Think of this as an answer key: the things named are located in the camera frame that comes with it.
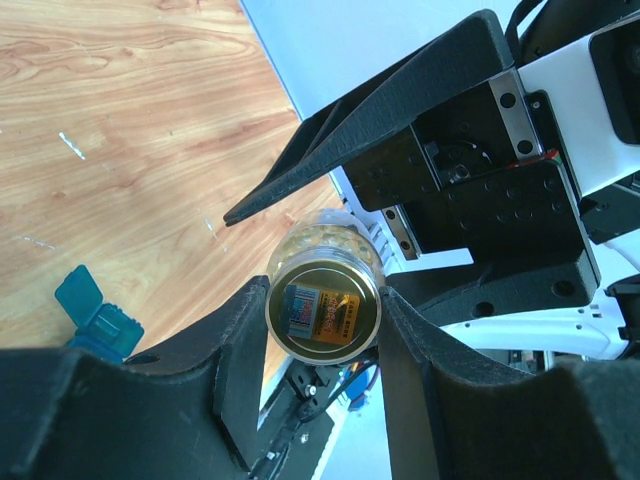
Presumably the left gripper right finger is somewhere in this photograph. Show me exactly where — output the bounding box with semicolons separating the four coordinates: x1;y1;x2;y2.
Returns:
378;287;639;479

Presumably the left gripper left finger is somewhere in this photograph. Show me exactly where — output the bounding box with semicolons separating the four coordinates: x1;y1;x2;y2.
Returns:
1;276;268;479

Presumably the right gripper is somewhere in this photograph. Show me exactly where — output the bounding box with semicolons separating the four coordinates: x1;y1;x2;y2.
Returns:
223;9;600;326

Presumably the teal pill box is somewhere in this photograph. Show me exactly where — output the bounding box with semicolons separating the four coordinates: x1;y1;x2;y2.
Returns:
54;265;144;364

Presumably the clear jar of yellow pills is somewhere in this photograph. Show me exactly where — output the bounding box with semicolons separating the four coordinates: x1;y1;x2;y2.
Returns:
265;209;385;365

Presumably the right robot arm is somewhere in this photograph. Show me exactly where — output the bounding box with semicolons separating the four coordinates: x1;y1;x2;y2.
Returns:
224;1;639;365

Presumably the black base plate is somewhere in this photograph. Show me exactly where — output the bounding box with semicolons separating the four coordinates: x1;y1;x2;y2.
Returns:
247;358;380;479

